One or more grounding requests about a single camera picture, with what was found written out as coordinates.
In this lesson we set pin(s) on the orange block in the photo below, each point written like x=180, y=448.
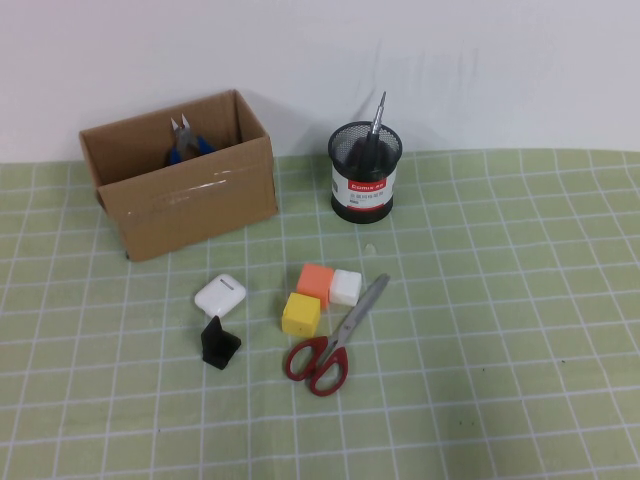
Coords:
x=314, y=285

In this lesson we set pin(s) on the white block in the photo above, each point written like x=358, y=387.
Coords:
x=345, y=287

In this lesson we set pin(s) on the black mesh pen holder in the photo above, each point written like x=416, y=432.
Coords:
x=365, y=200

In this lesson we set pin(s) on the yellow block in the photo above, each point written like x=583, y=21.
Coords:
x=300, y=315

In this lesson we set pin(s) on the white earbuds case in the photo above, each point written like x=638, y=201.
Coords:
x=220, y=295

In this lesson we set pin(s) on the brown cardboard box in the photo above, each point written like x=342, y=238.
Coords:
x=200, y=210

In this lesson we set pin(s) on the green checked tablecloth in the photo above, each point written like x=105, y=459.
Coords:
x=500, y=300

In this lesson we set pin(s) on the black plastic bracket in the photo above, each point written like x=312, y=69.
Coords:
x=220, y=347

